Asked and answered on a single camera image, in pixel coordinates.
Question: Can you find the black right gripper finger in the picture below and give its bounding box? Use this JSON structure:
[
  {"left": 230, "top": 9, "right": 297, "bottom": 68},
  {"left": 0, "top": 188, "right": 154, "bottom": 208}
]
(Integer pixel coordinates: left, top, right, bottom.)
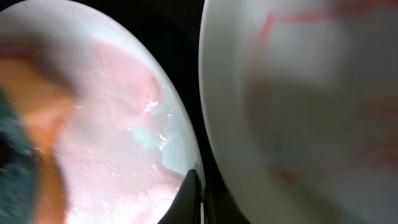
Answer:
[{"left": 158, "top": 169, "right": 201, "bottom": 224}]

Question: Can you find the light green plate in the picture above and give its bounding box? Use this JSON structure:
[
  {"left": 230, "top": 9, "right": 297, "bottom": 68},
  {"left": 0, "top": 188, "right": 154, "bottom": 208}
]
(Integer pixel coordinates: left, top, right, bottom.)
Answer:
[
  {"left": 1, "top": 1, "right": 201, "bottom": 223},
  {"left": 200, "top": 0, "right": 397, "bottom": 224}
]

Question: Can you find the round black tray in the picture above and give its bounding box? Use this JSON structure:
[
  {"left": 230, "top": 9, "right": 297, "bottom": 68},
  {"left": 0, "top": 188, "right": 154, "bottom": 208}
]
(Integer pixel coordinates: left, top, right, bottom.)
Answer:
[{"left": 0, "top": 0, "right": 249, "bottom": 224}]

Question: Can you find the green yellow sponge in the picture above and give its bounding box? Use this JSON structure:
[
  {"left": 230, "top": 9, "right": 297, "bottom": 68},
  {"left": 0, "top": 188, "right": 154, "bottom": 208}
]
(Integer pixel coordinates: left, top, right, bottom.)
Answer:
[{"left": 1, "top": 57, "right": 73, "bottom": 223}]

